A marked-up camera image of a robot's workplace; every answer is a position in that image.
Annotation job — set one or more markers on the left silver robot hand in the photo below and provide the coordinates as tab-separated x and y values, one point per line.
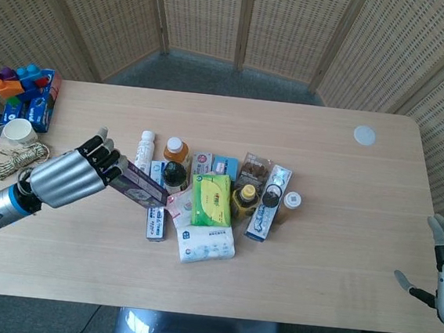
67	175

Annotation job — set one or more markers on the purple green box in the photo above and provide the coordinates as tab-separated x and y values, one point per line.
141	188

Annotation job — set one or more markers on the blue white toothpaste box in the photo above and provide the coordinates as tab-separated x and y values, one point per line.
156	223

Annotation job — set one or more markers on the white paper cup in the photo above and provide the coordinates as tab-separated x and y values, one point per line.
19	131

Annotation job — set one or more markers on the tall blue cookie box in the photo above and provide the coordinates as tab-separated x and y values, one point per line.
45	106

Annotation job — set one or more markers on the white plastic drink bottle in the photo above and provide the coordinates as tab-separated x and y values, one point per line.
145	151

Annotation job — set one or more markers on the clear plastic cup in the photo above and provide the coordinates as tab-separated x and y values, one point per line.
0	131

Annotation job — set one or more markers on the flat blue cookie box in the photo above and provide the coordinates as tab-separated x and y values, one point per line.
12	113

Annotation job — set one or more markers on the green toy block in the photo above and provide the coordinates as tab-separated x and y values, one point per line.
13	100

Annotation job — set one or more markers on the dark blue toy block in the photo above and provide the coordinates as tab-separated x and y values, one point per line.
29	89

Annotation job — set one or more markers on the orange toy block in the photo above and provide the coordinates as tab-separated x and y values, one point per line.
7	88

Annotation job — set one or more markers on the dark bottle black cap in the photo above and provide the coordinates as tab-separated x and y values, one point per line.
174	175

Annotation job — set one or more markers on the light blue toy block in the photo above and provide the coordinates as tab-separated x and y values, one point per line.
29	71

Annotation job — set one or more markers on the orange juice bottle white cap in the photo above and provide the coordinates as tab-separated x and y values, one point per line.
177	152

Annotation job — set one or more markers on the pink white packet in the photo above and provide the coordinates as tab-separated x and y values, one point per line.
180	207

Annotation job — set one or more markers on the purple toy block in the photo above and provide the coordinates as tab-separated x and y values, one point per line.
2	74

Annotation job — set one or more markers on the red white small box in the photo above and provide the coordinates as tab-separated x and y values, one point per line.
202	164

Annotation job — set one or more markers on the green yellow tissue pack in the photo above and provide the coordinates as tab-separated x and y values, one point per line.
211	201

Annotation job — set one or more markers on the white tissue pack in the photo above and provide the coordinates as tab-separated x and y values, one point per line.
205	245

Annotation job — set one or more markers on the small blue box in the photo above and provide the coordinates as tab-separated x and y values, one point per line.
225	165

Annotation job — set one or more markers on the white round desk grommet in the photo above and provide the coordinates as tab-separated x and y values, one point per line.
364	135

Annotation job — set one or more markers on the dark bottle yellow cap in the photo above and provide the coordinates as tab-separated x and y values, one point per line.
244	202

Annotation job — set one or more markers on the brown nut snack bag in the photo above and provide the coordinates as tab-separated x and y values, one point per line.
255	169

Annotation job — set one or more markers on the blue white long box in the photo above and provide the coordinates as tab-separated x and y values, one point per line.
260	221

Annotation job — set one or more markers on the small black round bottle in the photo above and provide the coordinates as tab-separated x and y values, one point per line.
271	197

